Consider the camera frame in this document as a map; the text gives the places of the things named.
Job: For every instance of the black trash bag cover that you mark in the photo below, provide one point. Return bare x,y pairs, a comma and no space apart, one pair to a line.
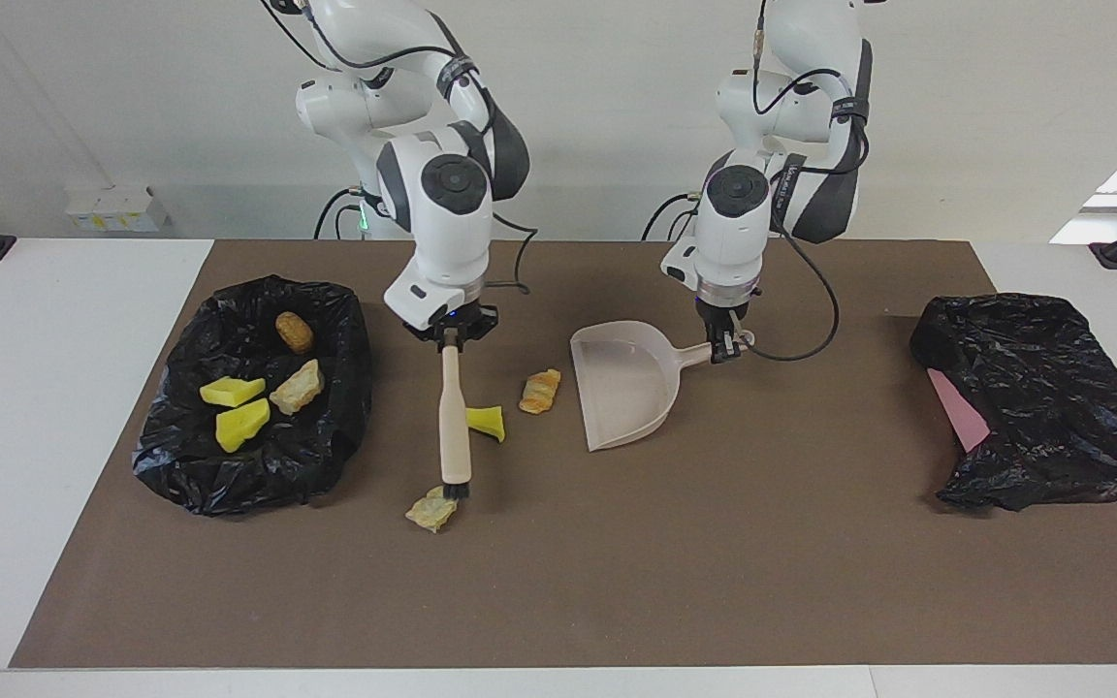
1053,407

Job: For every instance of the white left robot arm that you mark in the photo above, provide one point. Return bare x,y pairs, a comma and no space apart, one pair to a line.
728,242

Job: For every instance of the brown bread nugget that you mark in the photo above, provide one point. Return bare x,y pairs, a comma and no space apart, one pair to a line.
295,333

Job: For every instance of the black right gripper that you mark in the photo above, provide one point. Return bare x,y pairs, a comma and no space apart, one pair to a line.
466,322

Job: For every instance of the brown table mat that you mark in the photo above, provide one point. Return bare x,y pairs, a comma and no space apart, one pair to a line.
558,601

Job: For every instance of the white wall socket box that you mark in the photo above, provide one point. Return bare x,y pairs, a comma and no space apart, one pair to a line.
117,208

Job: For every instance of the pale yellow crumbly chunk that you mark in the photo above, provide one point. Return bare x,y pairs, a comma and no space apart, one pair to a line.
430,514

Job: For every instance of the open black trash bag bin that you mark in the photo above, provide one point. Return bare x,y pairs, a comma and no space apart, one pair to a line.
326,320

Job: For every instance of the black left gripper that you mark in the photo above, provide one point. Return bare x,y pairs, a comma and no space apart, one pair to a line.
721,315

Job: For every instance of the beige plastic dustpan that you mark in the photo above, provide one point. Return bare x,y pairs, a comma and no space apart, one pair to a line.
626,388

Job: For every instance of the pale stone-like chunk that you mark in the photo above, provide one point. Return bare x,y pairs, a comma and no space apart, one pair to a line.
297,388

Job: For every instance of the pink bin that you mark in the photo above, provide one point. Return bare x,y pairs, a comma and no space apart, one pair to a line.
961,412

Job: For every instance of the beige hand brush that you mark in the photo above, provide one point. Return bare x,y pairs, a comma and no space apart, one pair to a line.
454,427

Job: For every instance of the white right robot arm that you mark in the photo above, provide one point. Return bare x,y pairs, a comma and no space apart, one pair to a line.
447,252

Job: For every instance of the orange striped croissant piece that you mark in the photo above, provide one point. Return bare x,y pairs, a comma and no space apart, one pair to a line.
539,393

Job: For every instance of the large yellow sponge piece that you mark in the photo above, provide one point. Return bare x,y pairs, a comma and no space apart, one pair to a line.
232,392

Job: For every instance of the small yellow sponge piece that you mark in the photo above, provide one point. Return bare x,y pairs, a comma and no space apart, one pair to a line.
243,427

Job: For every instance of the yellow sponge wedge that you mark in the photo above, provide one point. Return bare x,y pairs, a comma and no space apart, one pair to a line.
489,423

